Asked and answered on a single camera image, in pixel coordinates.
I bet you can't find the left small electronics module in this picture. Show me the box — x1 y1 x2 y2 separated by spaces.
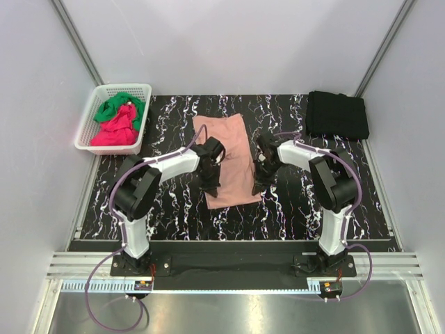
134 280 153 290

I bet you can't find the black folded t-shirt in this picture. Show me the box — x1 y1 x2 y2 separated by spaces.
305 90 370 141

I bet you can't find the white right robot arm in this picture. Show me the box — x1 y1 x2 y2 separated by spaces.
252 132 362 276

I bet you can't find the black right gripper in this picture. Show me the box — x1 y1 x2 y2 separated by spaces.
252 160 282 196

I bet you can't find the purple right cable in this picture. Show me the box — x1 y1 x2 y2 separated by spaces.
274 131 375 303

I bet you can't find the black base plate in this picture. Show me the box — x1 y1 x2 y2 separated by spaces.
111 253 357 291

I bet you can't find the purple cable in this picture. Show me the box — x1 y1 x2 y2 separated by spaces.
274 131 375 303
84 124 209 329

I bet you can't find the red crumpled t-shirt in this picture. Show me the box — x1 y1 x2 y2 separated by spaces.
90 104 138 146

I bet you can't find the pink printed t-shirt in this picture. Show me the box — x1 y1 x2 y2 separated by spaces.
193 113 261 209

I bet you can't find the small electronics module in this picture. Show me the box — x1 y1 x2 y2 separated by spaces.
320 280 343 300
134 280 153 290

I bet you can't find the green crumpled t-shirt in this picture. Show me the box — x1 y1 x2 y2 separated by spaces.
94 92 145 131

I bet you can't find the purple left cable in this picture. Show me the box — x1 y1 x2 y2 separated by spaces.
84 124 209 329

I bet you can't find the white plastic basket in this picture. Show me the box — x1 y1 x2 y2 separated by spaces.
74 83 152 155

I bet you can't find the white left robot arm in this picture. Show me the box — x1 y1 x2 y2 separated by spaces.
108 137 226 276

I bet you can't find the right small electronics module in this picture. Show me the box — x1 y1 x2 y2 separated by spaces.
320 280 343 300

